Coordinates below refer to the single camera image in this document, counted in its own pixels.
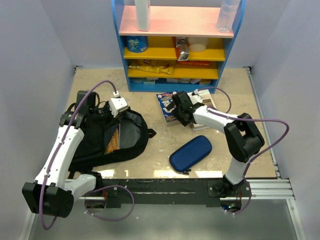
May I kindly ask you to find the blue comic book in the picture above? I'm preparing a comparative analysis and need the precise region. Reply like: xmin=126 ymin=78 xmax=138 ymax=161
xmin=156 ymin=91 xmax=179 ymax=126

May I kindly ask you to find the black backpack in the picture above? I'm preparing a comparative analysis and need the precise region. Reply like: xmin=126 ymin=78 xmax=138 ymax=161
xmin=68 ymin=106 xmax=157 ymax=179

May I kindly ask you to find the orange treehouse book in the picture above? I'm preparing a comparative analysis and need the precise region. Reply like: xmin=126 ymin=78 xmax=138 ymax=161
xmin=104 ymin=126 xmax=120 ymax=154

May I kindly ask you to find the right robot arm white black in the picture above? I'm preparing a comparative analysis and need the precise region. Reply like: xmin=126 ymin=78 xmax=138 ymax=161
xmin=166 ymin=90 xmax=265 ymax=197

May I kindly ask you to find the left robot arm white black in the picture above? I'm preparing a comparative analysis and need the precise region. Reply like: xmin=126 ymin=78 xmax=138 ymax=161
xmin=22 ymin=91 xmax=112 ymax=218

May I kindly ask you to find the yellow chips bag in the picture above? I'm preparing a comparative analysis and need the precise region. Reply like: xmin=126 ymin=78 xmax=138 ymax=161
xmin=128 ymin=59 xmax=174 ymax=75

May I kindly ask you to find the silver orange snack bag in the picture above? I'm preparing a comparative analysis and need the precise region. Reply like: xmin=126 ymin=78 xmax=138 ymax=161
xmin=175 ymin=36 xmax=190 ymax=62

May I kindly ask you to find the white coffee cover book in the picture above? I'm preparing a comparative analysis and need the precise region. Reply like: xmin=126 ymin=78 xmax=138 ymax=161
xmin=186 ymin=90 xmax=217 ymax=132

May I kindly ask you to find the orange flat box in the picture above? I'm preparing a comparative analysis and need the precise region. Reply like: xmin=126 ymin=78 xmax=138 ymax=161
xmin=176 ymin=60 xmax=211 ymax=67

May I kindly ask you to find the blue zip pencil case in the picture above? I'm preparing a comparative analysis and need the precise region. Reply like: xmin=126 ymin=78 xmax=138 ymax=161
xmin=169 ymin=135 xmax=212 ymax=175

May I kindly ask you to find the blue shelf unit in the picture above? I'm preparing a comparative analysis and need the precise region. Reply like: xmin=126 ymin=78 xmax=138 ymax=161
xmin=111 ymin=0 xmax=246 ymax=93

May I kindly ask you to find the white plastic tub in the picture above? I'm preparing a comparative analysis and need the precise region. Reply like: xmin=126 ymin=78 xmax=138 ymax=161
xmin=187 ymin=37 xmax=209 ymax=53

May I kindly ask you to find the blue round tin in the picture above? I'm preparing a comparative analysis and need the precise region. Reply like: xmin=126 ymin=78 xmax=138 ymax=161
xmin=126 ymin=36 xmax=149 ymax=53

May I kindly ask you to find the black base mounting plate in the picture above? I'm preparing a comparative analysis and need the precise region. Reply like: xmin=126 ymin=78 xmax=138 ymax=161
xmin=84 ymin=178 xmax=251 ymax=208

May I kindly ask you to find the white carton on shelf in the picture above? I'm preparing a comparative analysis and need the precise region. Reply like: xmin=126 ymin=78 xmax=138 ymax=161
xmin=134 ymin=0 xmax=151 ymax=32

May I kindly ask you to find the clear plastic bottle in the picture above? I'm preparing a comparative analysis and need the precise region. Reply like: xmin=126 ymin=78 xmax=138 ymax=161
xmin=215 ymin=0 xmax=240 ymax=33

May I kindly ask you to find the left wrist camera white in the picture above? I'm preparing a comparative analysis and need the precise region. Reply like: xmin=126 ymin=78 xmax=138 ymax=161
xmin=108 ymin=90 xmax=129 ymax=118

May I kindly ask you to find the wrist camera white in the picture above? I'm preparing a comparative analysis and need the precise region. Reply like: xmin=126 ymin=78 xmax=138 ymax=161
xmin=188 ymin=89 xmax=203 ymax=105
xmin=108 ymin=90 xmax=129 ymax=118

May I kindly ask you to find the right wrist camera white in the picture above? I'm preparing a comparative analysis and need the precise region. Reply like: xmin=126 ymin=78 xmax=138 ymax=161
xmin=188 ymin=89 xmax=203 ymax=105

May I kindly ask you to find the aluminium rail frame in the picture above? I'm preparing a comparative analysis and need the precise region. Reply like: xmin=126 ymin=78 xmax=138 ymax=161
xmin=18 ymin=65 xmax=307 ymax=240

